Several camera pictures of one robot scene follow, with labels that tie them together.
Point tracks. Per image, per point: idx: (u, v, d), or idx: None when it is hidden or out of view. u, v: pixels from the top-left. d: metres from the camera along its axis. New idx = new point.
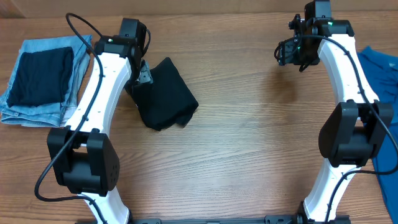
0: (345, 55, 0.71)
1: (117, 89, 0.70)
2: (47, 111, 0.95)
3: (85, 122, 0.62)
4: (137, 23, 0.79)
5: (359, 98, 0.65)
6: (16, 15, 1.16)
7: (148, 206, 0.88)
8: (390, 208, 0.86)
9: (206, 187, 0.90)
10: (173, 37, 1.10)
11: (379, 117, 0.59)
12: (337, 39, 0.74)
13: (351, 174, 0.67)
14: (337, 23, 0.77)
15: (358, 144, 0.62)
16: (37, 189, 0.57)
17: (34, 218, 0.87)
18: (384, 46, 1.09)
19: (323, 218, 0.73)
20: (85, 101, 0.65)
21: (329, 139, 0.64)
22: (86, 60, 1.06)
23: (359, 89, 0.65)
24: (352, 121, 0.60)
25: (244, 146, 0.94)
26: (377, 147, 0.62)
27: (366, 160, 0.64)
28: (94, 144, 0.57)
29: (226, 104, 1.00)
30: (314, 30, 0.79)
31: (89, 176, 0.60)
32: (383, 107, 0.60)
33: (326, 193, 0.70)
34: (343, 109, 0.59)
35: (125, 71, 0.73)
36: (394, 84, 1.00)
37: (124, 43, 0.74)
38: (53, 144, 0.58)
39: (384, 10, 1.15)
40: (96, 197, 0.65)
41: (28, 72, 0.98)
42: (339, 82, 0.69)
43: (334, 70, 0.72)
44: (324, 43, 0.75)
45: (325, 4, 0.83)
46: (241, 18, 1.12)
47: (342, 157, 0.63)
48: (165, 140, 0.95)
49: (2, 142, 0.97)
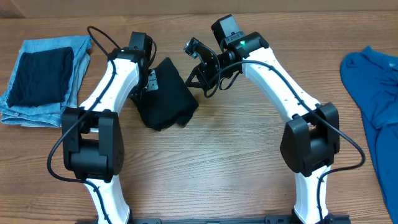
0: (270, 70, 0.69)
1: (127, 86, 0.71)
2: (47, 111, 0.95)
3: (98, 105, 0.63)
4: (145, 36, 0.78)
5: (301, 109, 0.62)
6: (17, 15, 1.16)
7: (148, 206, 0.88)
8: (391, 208, 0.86)
9: (206, 187, 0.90)
10: (173, 37, 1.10)
11: (326, 120, 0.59)
12: (256, 57, 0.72)
13: (325, 175, 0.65)
14: (248, 38, 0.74)
15: (320, 149, 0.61)
16: (48, 162, 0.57)
17: (34, 218, 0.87)
18: (384, 46, 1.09)
19: (318, 218, 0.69)
20: (98, 89, 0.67)
21: (293, 154, 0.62)
22: (86, 60, 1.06)
23: (298, 100, 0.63)
24: (306, 132, 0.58)
25: (244, 146, 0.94)
26: (336, 142, 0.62)
27: (333, 157, 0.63)
28: (105, 122, 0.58)
29: (226, 104, 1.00)
30: (230, 55, 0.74)
31: (97, 157, 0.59)
32: (324, 109, 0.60)
33: (311, 196, 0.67)
34: (294, 128, 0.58)
35: (135, 75, 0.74)
36: (394, 84, 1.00)
37: (134, 52, 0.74)
38: (66, 120, 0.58)
39: (384, 10, 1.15)
40: (100, 184, 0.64)
41: (28, 72, 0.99)
42: (277, 99, 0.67)
43: (266, 88, 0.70)
44: (247, 65, 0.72)
45: (229, 20, 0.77)
46: (241, 18, 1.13)
47: (311, 165, 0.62)
48: (165, 140, 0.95)
49: (2, 142, 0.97)
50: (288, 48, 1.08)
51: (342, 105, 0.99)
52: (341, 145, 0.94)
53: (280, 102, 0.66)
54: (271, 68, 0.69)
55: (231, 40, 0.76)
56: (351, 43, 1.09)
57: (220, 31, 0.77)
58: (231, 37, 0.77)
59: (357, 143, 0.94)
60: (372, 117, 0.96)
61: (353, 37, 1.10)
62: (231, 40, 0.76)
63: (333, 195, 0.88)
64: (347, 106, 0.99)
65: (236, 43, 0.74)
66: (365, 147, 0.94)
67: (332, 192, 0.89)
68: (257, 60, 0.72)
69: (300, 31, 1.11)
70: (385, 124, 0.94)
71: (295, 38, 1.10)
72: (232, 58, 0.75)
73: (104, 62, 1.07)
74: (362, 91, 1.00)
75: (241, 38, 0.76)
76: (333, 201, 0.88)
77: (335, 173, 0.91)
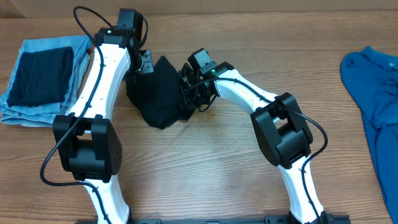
0: (236, 83, 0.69)
1: (117, 77, 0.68)
2: (47, 111, 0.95)
3: (88, 109, 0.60)
4: (134, 13, 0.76)
5: (263, 103, 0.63)
6: (16, 15, 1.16)
7: (148, 206, 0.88)
8: (391, 208, 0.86)
9: (206, 187, 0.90)
10: (173, 37, 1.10)
11: (286, 107, 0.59)
12: (224, 74, 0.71)
13: (307, 165, 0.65)
14: (218, 68, 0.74)
15: (292, 137, 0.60)
16: (41, 173, 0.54)
17: (34, 218, 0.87)
18: (384, 46, 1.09)
19: (314, 215, 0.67)
20: (87, 89, 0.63)
21: (267, 147, 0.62)
22: (86, 60, 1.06)
23: (259, 97, 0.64)
24: (270, 121, 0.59)
25: (244, 146, 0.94)
26: (307, 129, 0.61)
27: (309, 146, 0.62)
28: (97, 129, 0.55)
29: (226, 104, 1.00)
30: (206, 83, 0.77)
31: (94, 160, 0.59)
32: (283, 99, 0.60)
33: (300, 193, 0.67)
34: (257, 119, 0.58)
35: (125, 61, 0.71)
36: (395, 84, 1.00)
37: (122, 33, 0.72)
38: (58, 129, 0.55)
39: (384, 10, 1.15)
40: (99, 184, 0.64)
41: (28, 72, 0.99)
42: (243, 102, 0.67)
43: (237, 98, 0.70)
44: (217, 84, 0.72)
45: (203, 53, 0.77)
46: (242, 18, 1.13)
47: (288, 156, 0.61)
48: (165, 140, 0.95)
49: (2, 142, 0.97)
50: (288, 48, 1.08)
51: (342, 104, 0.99)
52: (342, 145, 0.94)
53: (247, 104, 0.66)
54: (236, 82, 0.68)
55: (206, 69, 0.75)
56: (351, 43, 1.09)
57: (195, 62, 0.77)
58: (206, 67, 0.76)
59: (357, 143, 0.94)
60: (372, 117, 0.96)
61: (353, 37, 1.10)
62: (206, 70, 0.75)
63: (333, 195, 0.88)
64: (347, 106, 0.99)
65: (209, 74, 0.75)
66: (365, 147, 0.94)
67: (332, 192, 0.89)
68: (226, 76, 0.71)
69: (300, 30, 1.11)
70: (385, 124, 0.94)
71: (295, 37, 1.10)
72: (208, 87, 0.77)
73: None
74: (363, 90, 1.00)
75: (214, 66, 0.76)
76: (333, 201, 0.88)
77: (335, 173, 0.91)
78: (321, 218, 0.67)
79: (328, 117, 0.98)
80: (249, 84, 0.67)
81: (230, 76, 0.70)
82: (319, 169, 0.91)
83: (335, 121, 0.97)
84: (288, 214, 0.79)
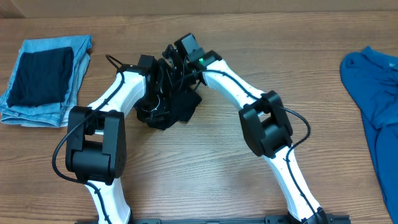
0: (224, 76, 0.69)
1: (132, 98, 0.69)
2: (47, 111, 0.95)
3: (105, 106, 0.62)
4: (153, 58, 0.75)
5: (250, 100, 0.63)
6: (16, 15, 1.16)
7: (148, 206, 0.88)
8: (390, 208, 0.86)
9: (206, 187, 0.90)
10: (173, 37, 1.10)
11: (271, 104, 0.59)
12: (212, 66, 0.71)
13: (291, 154, 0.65)
14: (206, 56, 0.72)
15: (274, 130, 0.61)
16: (53, 158, 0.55)
17: (34, 218, 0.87)
18: (384, 46, 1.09)
19: (309, 210, 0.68)
20: (106, 93, 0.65)
21: (250, 139, 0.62)
22: (86, 60, 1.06)
23: (246, 93, 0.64)
24: (255, 116, 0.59)
25: (244, 146, 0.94)
26: (288, 124, 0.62)
27: (290, 137, 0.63)
28: (111, 121, 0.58)
29: (226, 104, 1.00)
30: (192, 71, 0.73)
31: (99, 157, 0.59)
32: (267, 95, 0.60)
33: (291, 188, 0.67)
34: (242, 114, 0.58)
35: (141, 88, 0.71)
36: (394, 84, 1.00)
37: (141, 68, 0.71)
38: (73, 117, 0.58)
39: (384, 10, 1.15)
40: (101, 186, 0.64)
41: (28, 72, 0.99)
42: (231, 97, 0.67)
43: (224, 92, 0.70)
44: (205, 75, 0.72)
45: (189, 40, 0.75)
46: (241, 18, 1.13)
47: (271, 147, 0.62)
48: (165, 140, 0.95)
49: (2, 142, 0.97)
50: (288, 48, 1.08)
51: (342, 105, 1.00)
52: (342, 145, 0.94)
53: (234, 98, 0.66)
54: (224, 74, 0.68)
55: (193, 57, 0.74)
56: (351, 43, 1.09)
57: (181, 48, 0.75)
58: (193, 55, 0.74)
59: (357, 143, 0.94)
60: (372, 117, 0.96)
61: (353, 37, 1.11)
62: (193, 58, 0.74)
63: (333, 195, 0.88)
64: (347, 106, 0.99)
65: (196, 63, 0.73)
66: (365, 147, 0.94)
67: (332, 192, 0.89)
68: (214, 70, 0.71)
69: (300, 31, 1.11)
70: (385, 124, 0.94)
71: (295, 38, 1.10)
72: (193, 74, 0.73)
73: (104, 61, 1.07)
74: (362, 91, 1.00)
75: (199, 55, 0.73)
76: (333, 201, 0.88)
77: (335, 173, 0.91)
78: (318, 213, 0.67)
79: (328, 117, 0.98)
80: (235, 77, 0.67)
81: (217, 68, 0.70)
82: (319, 169, 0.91)
83: (335, 122, 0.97)
84: (288, 214, 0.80)
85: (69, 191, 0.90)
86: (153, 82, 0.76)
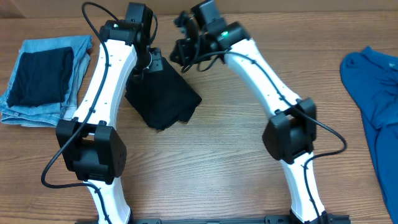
0: (252, 64, 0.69)
1: (124, 76, 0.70)
2: (47, 111, 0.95)
3: (92, 114, 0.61)
4: (144, 7, 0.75)
5: (283, 104, 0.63)
6: (16, 15, 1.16)
7: (148, 206, 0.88)
8: (390, 208, 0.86)
9: (206, 187, 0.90)
10: (173, 37, 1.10)
11: (305, 114, 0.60)
12: (239, 49, 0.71)
13: (310, 162, 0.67)
14: (230, 28, 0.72)
15: (298, 138, 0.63)
16: (43, 176, 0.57)
17: (34, 218, 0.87)
18: (384, 46, 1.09)
19: (314, 214, 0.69)
20: (91, 90, 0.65)
21: (272, 143, 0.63)
22: (86, 60, 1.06)
23: (279, 96, 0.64)
24: (288, 126, 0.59)
25: (244, 146, 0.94)
26: (314, 132, 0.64)
27: (312, 144, 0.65)
28: (100, 136, 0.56)
29: (226, 104, 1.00)
30: (212, 45, 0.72)
31: (96, 165, 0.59)
32: (303, 104, 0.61)
33: (301, 190, 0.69)
34: (276, 124, 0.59)
35: (132, 58, 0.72)
36: (394, 84, 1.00)
37: (129, 28, 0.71)
38: (61, 134, 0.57)
39: (384, 10, 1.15)
40: (101, 185, 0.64)
41: (28, 72, 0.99)
42: (260, 94, 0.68)
43: (251, 84, 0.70)
44: (229, 56, 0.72)
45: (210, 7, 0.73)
46: (241, 18, 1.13)
47: (291, 152, 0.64)
48: (165, 140, 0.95)
49: (2, 142, 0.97)
50: (288, 48, 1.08)
51: (342, 104, 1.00)
52: (342, 145, 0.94)
53: (263, 98, 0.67)
54: (254, 63, 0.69)
55: (214, 28, 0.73)
56: (351, 43, 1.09)
57: (201, 17, 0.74)
58: (213, 24, 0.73)
59: (357, 143, 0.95)
60: (372, 117, 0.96)
61: (353, 37, 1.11)
62: (214, 28, 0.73)
63: (333, 195, 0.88)
64: (347, 106, 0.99)
65: (217, 35, 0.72)
66: (365, 147, 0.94)
67: (332, 191, 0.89)
68: (240, 51, 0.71)
69: (300, 31, 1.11)
70: (384, 124, 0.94)
71: (295, 38, 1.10)
72: (213, 48, 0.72)
73: None
74: (362, 91, 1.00)
75: (222, 27, 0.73)
76: (333, 201, 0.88)
77: (335, 173, 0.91)
78: (321, 217, 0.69)
79: (328, 117, 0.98)
80: (263, 69, 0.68)
81: (245, 52, 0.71)
82: (319, 169, 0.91)
83: (335, 122, 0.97)
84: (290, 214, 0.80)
85: (69, 191, 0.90)
86: (146, 40, 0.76)
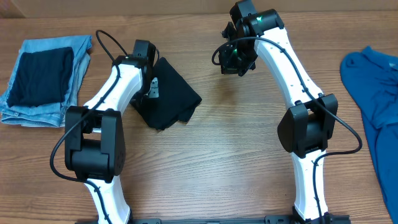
0: (282, 52, 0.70)
1: (129, 91, 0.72)
2: (47, 111, 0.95)
3: (102, 104, 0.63)
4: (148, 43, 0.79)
5: (305, 96, 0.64)
6: (16, 15, 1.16)
7: (147, 206, 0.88)
8: (390, 208, 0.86)
9: (206, 187, 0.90)
10: (173, 37, 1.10)
11: (326, 107, 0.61)
12: (269, 36, 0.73)
13: (321, 159, 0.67)
14: (264, 15, 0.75)
15: (313, 132, 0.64)
16: (51, 158, 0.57)
17: (35, 218, 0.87)
18: (384, 46, 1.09)
19: (317, 213, 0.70)
20: (102, 89, 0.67)
21: (287, 135, 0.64)
22: (86, 60, 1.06)
23: (303, 88, 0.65)
24: (306, 118, 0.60)
25: (244, 146, 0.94)
26: (331, 130, 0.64)
27: (326, 141, 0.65)
28: (109, 120, 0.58)
29: (226, 104, 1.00)
30: (244, 28, 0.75)
31: (98, 157, 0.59)
32: (325, 99, 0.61)
33: (308, 188, 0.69)
34: (295, 114, 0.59)
35: (138, 81, 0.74)
36: (394, 84, 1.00)
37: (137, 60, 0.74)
38: (69, 118, 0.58)
39: (384, 10, 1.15)
40: (101, 184, 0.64)
41: (28, 72, 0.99)
42: (283, 83, 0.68)
43: (276, 72, 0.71)
44: (259, 43, 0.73)
45: (248, 3, 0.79)
46: None
47: (305, 146, 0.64)
48: (165, 140, 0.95)
49: (2, 142, 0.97)
50: None
51: (342, 104, 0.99)
52: (342, 145, 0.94)
53: (285, 88, 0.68)
54: (283, 51, 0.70)
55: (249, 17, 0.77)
56: (352, 43, 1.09)
57: (238, 10, 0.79)
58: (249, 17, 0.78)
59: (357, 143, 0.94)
60: (372, 117, 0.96)
61: (353, 37, 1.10)
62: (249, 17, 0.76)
63: (333, 195, 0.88)
64: (347, 106, 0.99)
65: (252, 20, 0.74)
66: (365, 147, 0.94)
67: (332, 192, 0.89)
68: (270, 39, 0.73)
69: (300, 31, 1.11)
70: (385, 124, 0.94)
71: (295, 38, 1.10)
72: (245, 32, 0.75)
73: (104, 62, 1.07)
74: (362, 91, 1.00)
75: (257, 14, 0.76)
76: (333, 201, 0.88)
77: (335, 173, 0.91)
78: (324, 218, 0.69)
79: None
80: (291, 59, 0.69)
81: (276, 40, 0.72)
82: None
83: (335, 122, 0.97)
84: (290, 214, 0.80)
85: (69, 191, 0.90)
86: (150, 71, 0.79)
